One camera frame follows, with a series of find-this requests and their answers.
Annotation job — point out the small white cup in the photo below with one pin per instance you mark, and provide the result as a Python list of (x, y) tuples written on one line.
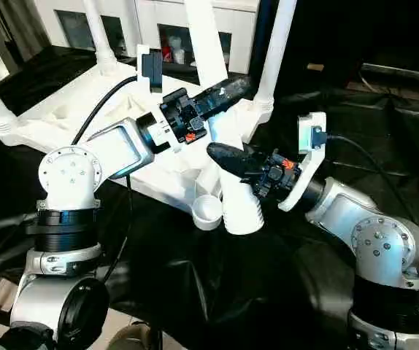
[(179, 55)]

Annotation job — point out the black low cabinet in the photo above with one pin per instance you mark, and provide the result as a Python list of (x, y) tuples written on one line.
[(370, 33)]

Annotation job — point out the white display cabinet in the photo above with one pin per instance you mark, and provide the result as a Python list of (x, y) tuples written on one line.
[(144, 14)]

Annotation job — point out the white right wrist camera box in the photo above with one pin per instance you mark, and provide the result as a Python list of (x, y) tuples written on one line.
[(308, 153)]

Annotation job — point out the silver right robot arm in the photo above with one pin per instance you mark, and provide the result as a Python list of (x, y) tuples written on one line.
[(363, 226)]

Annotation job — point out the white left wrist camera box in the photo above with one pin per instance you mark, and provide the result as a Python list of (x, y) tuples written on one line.
[(151, 69)]

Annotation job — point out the white plastic table top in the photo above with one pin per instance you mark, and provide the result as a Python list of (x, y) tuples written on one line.
[(63, 109)]

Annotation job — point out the red bottle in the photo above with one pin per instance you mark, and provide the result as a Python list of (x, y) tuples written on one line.
[(167, 52)]

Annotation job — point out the grey left robot leg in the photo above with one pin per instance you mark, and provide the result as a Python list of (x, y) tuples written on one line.
[(133, 337)]

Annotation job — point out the black work mat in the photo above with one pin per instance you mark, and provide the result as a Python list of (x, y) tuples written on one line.
[(217, 292)]

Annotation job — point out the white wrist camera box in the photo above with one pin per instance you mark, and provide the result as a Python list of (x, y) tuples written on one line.
[(308, 153), (151, 69)]

